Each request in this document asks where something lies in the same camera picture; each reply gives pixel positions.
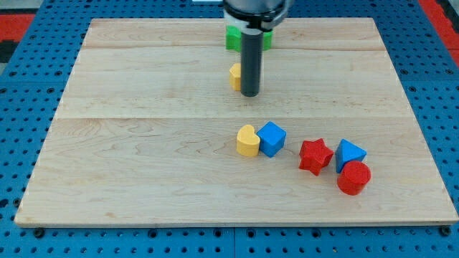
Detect yellow hexagon block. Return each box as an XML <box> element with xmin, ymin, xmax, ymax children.
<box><xmin>229</xmin><ymin>63</ymin><xmax>241</xmax><ymax>91</ymax></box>

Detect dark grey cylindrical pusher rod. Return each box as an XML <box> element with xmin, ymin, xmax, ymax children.
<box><xmin>240</xmin><ymin>33</ymin><xmax>263</xmax><ymax>97</ymax></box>

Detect yellow heart block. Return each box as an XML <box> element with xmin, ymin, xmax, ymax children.
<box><xmin>236</xmin><ymin>125</ymin><xmax>260</xmax><ymax>157</ymax></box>

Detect blue triangle block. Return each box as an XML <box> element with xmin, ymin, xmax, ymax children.
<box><xmin>335</xmin><ymin>138</ymin><xmax>367</xmax><ymax>173</ymax></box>

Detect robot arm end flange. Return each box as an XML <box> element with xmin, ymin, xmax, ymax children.
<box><xmin>223</xmin><ymin>0</ymin><xmax>294</xmax><ymax>35</ymax></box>

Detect green star block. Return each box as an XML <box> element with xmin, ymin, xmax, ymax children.
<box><xmin>225</xmin><ymin>25</ymin><xmax>273</xmax><ymax>52</ymax></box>

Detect red cylinder block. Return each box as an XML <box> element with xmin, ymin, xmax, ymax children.
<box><xmin>337</xmin><ymin>161</ymin><xmax>372</xmax><ymax>196</ymax></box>

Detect blue cube block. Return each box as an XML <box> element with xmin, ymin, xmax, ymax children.
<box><xmin>256</xmin><ymin>121</ymin><xmax>287</xmax><ymax>158</ymax></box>

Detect red star block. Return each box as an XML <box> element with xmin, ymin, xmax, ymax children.
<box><xmin>298</xmin><ymin>138</ymin><xmax>334</xmax><ymax>176</ymax></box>

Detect wooden board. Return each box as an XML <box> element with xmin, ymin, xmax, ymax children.
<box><xmin>15</xmin><ymin>18</ymin><xmax>458</xmax><ymax>228</ymax></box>

